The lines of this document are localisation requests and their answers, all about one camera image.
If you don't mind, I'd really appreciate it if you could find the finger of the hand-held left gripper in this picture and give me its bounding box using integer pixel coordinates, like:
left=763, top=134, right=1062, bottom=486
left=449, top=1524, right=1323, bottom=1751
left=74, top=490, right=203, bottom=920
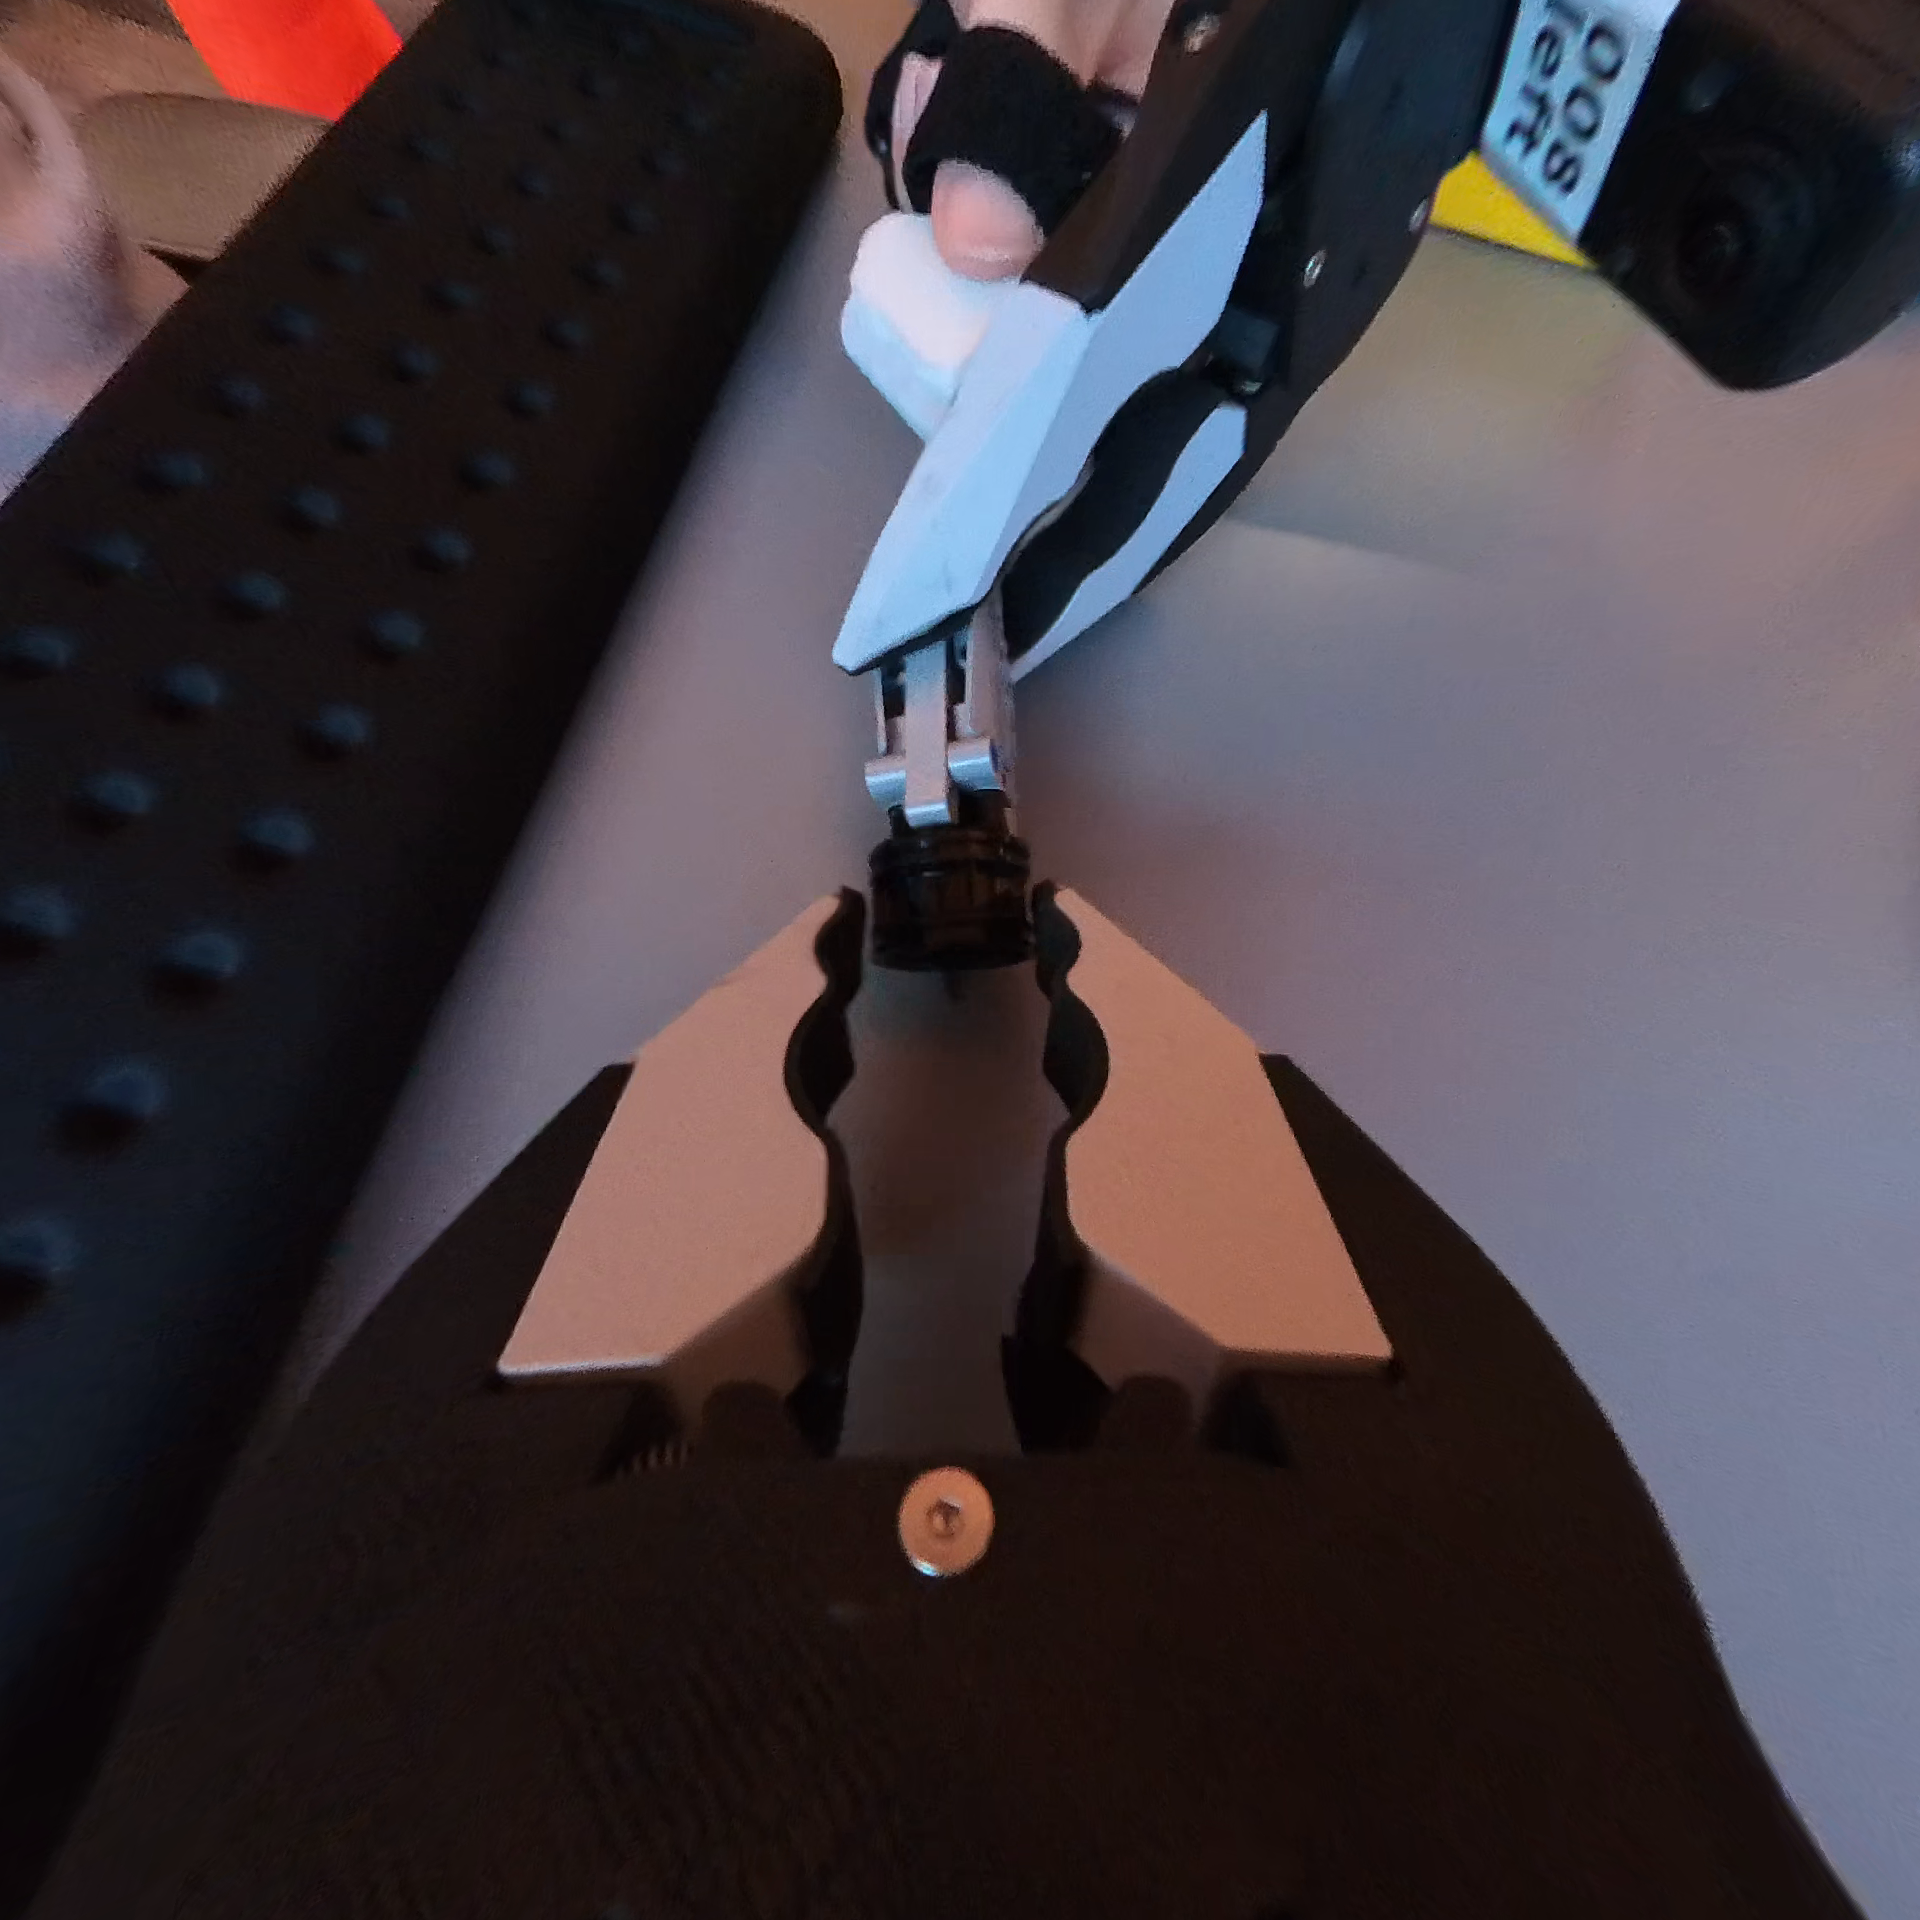
left=995, top=376, right=1251, bottom=679
left=833, top=118, right=1270, bottom=673

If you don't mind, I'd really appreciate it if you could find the black studded mat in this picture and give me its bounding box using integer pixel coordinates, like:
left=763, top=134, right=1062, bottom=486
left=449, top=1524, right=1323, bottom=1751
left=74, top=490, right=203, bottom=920
left=0, top=0, right=842, bottom=1874

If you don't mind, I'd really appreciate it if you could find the orange cloth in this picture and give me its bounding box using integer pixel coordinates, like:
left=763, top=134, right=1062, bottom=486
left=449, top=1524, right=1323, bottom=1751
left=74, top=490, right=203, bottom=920
left=165, top=0, right=405, bottom=125

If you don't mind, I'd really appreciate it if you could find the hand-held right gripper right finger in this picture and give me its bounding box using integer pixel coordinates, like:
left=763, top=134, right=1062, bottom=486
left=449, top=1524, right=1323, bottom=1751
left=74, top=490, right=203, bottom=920
left=1019, top=882, right=1398, bottom=1454

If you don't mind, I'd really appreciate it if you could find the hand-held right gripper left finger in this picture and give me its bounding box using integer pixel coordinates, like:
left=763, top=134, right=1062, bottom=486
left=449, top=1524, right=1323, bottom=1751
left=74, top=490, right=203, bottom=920
left=496, top=884, right=870, bottom=1454

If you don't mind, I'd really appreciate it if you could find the grey brick assembly black wheel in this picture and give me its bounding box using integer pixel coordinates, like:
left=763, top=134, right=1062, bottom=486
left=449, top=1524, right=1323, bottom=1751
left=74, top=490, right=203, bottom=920
left=856, top=592, right=1038, bottom=1003

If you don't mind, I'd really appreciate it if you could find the person's left hand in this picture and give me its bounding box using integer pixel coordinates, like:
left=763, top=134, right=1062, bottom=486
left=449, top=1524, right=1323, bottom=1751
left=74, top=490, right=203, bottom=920
left=870, top=0, right=1184, bottom=283

